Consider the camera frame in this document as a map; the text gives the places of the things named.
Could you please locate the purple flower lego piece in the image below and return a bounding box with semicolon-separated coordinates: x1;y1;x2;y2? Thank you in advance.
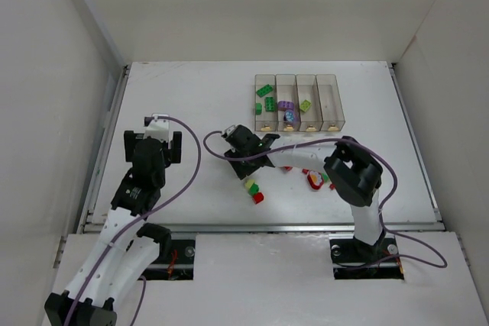
283;110;297;124

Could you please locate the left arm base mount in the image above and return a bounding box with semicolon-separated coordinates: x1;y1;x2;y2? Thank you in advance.
137;223;196;281

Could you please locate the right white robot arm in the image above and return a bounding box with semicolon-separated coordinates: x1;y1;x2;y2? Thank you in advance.
222;125;385;247

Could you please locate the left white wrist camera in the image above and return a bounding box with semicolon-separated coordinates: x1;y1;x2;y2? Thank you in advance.
144;114;170;143

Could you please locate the clear container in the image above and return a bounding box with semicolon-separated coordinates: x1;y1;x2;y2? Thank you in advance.
276;74;300;132
316;74;345;132
254;74;277;132
296;74;322;133

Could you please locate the purple cable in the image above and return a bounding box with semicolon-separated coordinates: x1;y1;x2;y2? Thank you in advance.
202;130;449;270
63;114;202;326

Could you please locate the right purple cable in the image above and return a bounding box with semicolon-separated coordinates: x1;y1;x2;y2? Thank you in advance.
202;130;449;270

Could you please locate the aluminium rail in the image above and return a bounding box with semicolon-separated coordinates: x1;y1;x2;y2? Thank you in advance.
82;221;446;234

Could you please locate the red square lego brick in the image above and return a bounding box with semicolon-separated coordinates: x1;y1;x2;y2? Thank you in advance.
252;192;264;205

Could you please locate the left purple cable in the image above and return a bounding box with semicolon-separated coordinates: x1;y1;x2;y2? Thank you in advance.
63;114;202;326

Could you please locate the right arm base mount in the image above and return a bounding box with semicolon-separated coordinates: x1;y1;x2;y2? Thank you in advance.
329;237;404;280

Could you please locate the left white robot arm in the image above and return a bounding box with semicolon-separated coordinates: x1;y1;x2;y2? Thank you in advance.
44;131;182;325

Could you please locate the purple rounded lego brick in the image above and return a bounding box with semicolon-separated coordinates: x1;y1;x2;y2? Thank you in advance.
277;100;295;111

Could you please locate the pale yellow lego brick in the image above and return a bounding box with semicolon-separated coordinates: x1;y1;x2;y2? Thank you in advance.
244;179;255;190

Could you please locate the green lego plate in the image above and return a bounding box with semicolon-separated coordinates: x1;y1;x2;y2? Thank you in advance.
264;96;276;112

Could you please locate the light green lego brick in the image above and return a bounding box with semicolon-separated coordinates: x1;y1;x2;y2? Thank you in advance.
300;99;312;113

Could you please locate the long green lego brick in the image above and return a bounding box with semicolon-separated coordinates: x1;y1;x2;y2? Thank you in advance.
256;84;274;98

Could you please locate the small green lego brick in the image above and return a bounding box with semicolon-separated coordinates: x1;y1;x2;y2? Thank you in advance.
248;184;260;195

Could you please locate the red flower lego piece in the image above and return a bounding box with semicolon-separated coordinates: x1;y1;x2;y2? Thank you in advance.
306;170;325;191

